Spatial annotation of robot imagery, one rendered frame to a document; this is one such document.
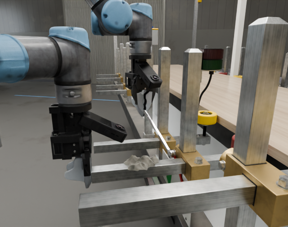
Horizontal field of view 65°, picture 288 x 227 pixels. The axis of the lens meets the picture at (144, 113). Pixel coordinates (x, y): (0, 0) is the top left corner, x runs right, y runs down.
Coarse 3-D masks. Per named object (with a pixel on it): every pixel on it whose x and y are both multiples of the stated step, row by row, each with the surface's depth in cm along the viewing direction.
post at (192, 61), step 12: (192, 60) 54; (192, 72) 55; (192, 84) 56; (192, 96) 57; (192, 108) 58; (180, 120) 61; (192, 120) 58; (180, 132) 62; (192, 132) 59; (180, 144) 62; (192, 144) 60
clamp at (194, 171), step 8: (176, 152) 64; (192, 152) 61; (184, 160) 58; (192, 160) 56; (192, 168) 54; (200, 168) 54; (208, 168) 55; (192, 176) 55; (200, 176) 55; (208, 176) 55
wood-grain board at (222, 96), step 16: (176, 80) 171; (208, 80) 171; (224, 80) 171; (240, 80) 171; (176, 96) 128; (208, 96) 115; (224, 96) 115; (224, 112) 87; (272, 128) 70; (272, 144) 59
